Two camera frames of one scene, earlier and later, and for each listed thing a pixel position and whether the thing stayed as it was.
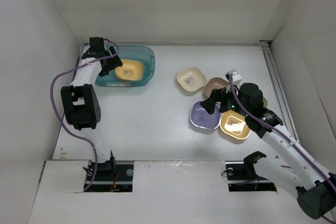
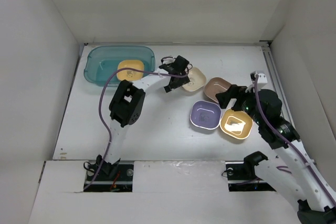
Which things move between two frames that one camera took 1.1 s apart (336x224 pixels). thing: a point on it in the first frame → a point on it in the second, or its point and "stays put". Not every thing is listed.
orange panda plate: x=131 y=70 stays put
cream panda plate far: x=191 y=78 stays put
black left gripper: x=114 y=63 → x=182 y=81
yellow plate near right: x=234 y=125 stays put
